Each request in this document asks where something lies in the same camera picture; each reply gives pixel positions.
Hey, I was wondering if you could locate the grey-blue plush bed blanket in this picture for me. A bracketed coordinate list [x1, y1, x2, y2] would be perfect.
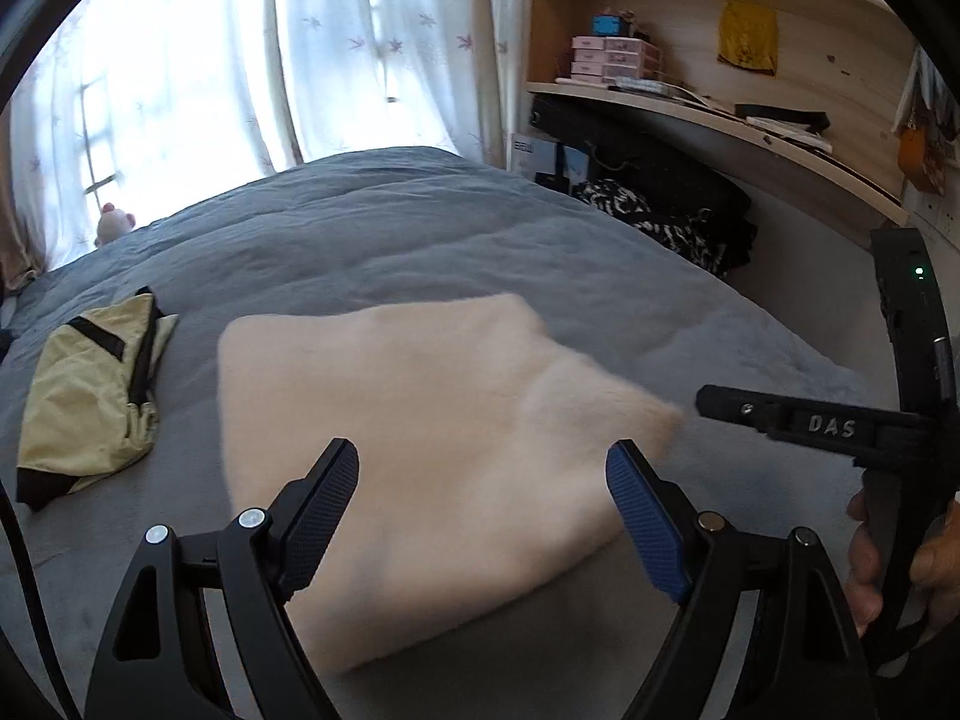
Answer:
[0, 146, 901, 720]

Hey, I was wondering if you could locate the person's right hand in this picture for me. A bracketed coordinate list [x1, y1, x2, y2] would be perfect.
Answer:
[846, 491, 960, 640]

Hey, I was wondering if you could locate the black bag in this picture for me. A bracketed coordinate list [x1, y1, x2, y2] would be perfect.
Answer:
[529, 94, 755, 271]

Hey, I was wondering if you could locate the white cardboard box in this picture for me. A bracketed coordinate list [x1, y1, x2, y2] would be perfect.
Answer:
[510, 133, 563, 181]

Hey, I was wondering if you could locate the pink and white plush toy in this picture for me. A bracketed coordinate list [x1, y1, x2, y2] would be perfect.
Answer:
[95, 202, 137, 247]

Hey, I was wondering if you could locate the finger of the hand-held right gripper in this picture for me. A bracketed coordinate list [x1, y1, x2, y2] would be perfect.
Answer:
[696, 385, 790, 437]

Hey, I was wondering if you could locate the pink mini drawer organizer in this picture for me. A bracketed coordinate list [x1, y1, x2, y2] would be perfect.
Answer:
[570, 36, 665, 85]

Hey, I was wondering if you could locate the wooden wall shelf unit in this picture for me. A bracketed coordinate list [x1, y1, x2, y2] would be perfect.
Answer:
[517, 0, 960, 227]

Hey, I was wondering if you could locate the orange hanging pouch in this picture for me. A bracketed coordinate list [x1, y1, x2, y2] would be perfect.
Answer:
[898, 127, 929, 178]

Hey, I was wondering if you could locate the beige curtain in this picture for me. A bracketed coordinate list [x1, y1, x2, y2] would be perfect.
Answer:
[0, 217, 46, 295]

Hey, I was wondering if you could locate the yellow hanging cloth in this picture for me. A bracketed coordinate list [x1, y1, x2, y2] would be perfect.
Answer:
[718, 1, 779, 77]

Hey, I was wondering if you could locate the black and white patterned cloth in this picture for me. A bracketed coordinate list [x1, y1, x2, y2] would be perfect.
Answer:
[574, 180, 728, 276]

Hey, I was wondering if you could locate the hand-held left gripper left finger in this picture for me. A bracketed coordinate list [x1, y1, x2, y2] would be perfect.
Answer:
[84, 436, 361, 720]

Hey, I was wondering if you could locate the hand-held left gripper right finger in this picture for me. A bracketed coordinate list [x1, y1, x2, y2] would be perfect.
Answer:
[606, 439, 878, 720]

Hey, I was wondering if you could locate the sheer white leaf-print curtain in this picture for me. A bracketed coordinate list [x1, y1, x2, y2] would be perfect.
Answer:
[7, 0, 527, 271]

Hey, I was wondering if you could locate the cream fluffy knit cardigan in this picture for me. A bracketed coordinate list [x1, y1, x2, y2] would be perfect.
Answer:
[217, 292, 685, 676]

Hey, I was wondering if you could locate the flat black device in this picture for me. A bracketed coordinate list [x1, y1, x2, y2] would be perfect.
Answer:
[735, 103, 830, 133]

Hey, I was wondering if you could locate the yellow-green garment with black trim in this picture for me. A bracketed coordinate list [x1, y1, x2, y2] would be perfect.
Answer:
[16, 286, 179, 512]

